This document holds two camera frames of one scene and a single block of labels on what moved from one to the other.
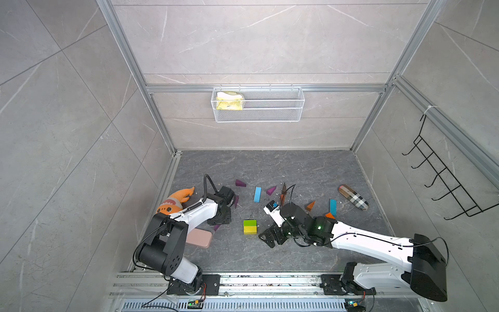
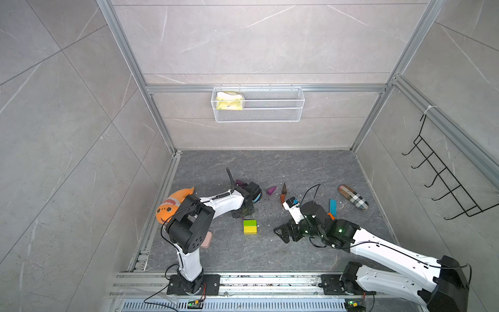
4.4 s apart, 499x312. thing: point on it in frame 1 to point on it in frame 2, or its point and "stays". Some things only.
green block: [250, 223] stays
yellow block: [250, 230] stays
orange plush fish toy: [174, 203] stays
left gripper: [228, 219] to [251, 211]
